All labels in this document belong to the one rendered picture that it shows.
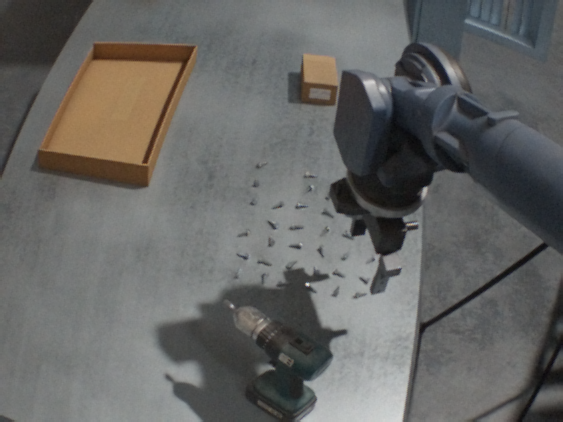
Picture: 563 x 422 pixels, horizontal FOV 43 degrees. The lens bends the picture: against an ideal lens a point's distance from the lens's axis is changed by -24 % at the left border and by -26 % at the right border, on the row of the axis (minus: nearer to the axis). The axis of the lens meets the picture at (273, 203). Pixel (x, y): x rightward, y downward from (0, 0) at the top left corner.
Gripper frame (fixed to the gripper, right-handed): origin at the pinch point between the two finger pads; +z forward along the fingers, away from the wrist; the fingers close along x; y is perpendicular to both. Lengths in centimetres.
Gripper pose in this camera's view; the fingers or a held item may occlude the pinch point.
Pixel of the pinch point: (369, 254)
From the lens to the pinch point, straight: 154.6
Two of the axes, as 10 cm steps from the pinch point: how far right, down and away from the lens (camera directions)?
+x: -2.4, -7.3, 6.4
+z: -0.9, 6.7, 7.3
